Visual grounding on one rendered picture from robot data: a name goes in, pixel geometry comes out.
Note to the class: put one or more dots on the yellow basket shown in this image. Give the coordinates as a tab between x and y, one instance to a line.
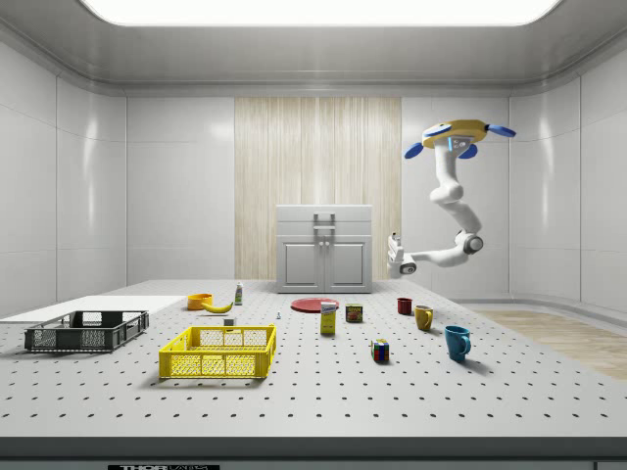
215	364

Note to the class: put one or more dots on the banana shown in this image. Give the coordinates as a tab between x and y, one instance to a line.
218	309

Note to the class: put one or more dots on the red plate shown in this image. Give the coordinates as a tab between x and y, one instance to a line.
308	305

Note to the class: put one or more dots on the dark grey basket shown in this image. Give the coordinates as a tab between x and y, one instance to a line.
63	339

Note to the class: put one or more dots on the white board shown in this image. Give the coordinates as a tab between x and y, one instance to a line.
98	304

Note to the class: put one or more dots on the puzzle cube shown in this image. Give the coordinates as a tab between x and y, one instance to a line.
380	351

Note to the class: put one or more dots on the yellow mug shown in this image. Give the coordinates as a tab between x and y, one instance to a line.
422	319

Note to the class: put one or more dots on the blue mug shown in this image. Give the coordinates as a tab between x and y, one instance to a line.
456	345

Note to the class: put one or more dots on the white cabinet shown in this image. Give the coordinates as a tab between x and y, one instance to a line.
323	264

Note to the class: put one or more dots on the yellow and white box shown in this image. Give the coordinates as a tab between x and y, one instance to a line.
328	320

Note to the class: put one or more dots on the flat-sided can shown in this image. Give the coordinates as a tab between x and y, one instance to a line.
353	314

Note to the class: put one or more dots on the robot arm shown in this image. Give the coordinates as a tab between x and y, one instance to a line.
463	210

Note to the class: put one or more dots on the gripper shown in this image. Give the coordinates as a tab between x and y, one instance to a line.
395	249

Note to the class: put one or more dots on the green and white bottle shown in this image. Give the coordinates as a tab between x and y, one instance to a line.
238	295

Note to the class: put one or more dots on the yellow bowl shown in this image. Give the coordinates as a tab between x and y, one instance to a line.
197	302

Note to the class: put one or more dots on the red mug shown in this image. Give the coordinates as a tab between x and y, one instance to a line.
403	307

